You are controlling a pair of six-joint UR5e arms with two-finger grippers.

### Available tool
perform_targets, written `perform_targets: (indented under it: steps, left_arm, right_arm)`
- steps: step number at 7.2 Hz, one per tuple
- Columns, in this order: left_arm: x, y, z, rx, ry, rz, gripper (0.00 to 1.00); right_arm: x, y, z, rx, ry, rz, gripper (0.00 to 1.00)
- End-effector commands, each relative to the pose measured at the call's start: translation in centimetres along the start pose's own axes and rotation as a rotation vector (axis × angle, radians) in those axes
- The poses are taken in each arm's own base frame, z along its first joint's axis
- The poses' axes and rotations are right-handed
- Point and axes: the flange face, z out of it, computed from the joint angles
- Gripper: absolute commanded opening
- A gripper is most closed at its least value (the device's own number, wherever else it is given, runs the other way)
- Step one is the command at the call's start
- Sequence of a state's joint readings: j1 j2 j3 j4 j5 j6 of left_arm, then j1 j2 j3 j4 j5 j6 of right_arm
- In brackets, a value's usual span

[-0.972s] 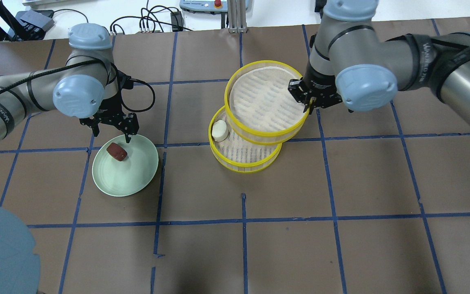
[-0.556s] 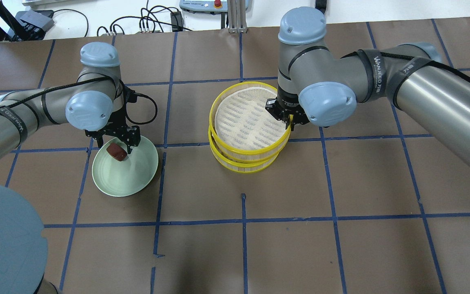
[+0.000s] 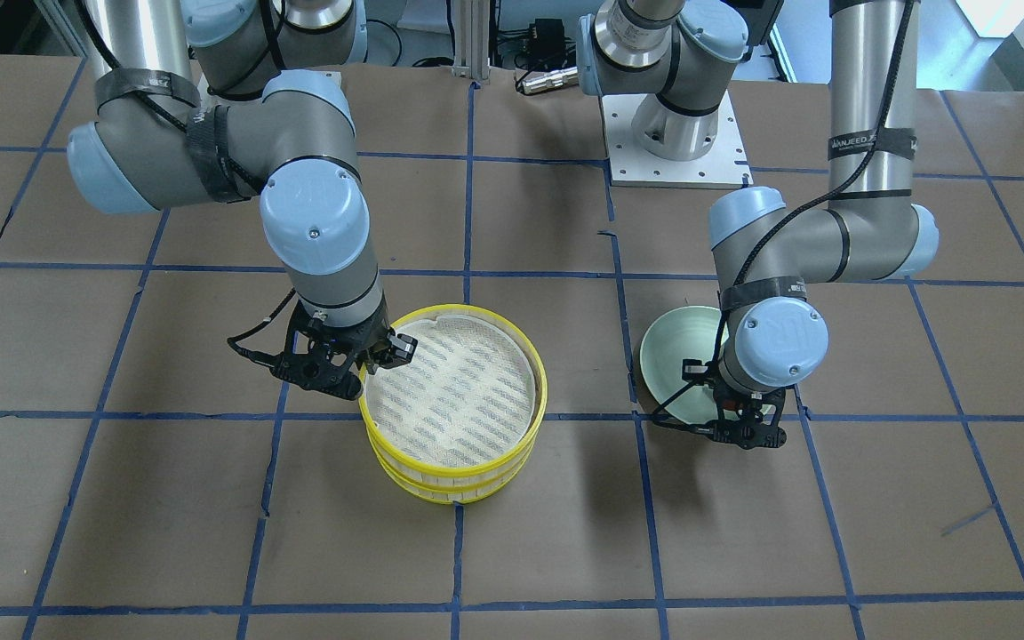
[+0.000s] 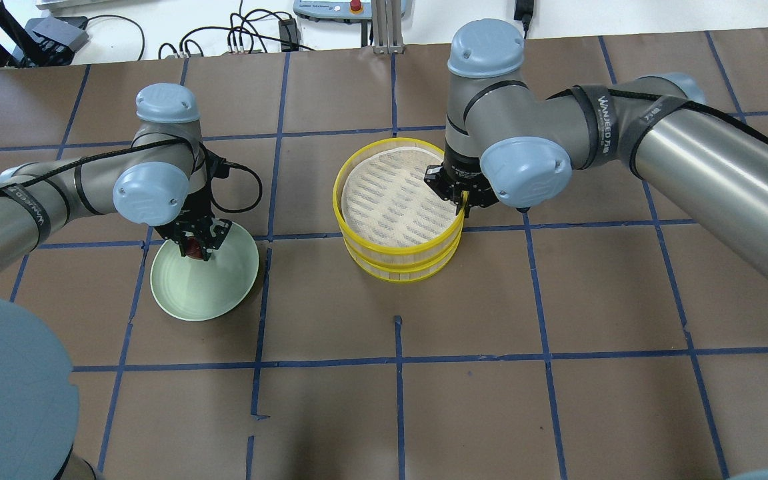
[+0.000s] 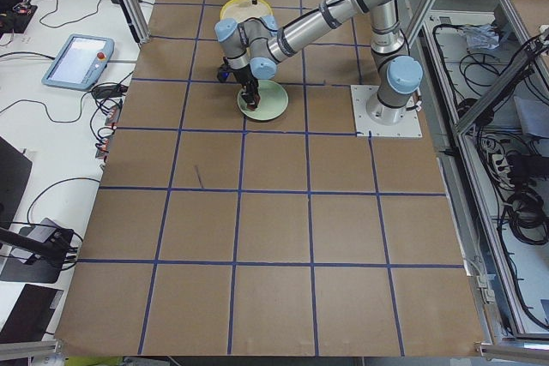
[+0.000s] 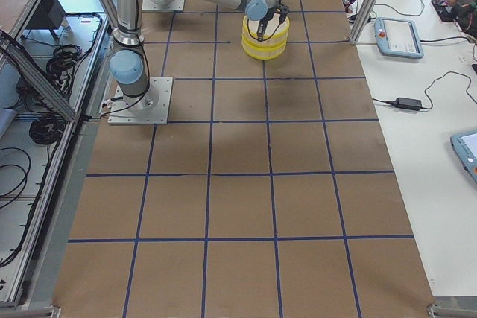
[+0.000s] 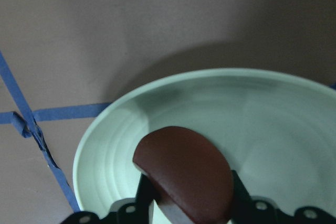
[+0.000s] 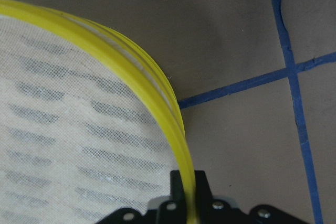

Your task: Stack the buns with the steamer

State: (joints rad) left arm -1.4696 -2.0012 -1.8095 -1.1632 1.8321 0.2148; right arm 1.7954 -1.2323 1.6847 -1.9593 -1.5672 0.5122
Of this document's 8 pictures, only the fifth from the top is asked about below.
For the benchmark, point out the yellow steamer basket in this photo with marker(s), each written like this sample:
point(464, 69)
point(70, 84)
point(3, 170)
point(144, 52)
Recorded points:
point(241, 10)

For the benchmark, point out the brown bun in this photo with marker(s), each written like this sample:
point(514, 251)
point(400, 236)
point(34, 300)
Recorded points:
point(253, 105)

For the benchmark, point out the green plate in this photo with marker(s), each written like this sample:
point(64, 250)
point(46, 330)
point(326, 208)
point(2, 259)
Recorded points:
point(273, 102)

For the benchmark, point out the black power adapter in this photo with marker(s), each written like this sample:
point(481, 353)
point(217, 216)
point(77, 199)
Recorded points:
point(109, 91)

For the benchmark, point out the teach pendant near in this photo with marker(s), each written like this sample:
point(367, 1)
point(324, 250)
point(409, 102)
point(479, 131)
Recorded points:
point(80, 63)

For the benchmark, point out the black laptop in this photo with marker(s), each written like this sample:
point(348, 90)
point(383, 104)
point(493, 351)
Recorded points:
point(15, 171)

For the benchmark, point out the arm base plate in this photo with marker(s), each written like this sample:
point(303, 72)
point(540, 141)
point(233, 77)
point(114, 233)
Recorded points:
point(372, 119)

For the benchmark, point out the black camera stand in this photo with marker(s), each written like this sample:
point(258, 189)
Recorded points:
point(59, 247)

